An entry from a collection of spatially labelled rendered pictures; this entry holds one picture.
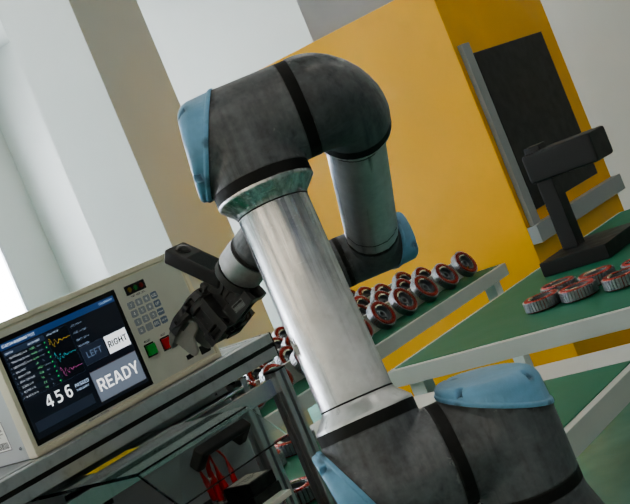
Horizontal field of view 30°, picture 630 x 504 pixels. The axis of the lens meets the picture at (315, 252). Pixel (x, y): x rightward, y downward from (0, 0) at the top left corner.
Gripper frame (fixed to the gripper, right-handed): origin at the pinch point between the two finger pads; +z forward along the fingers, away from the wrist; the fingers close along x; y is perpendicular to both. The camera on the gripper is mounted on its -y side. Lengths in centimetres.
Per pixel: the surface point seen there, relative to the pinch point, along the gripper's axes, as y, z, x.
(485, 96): -66, 91, 332
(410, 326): -3, 112, 205
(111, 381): -0.6, 6.4, -10.4
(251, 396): 12.9, 8.9, 14.0
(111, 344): -5.4, 4.1, -7.4
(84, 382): -2.2, 5.6, -15.4
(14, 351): -10.3, 1.9, -25.2
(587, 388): 51, -5, 73
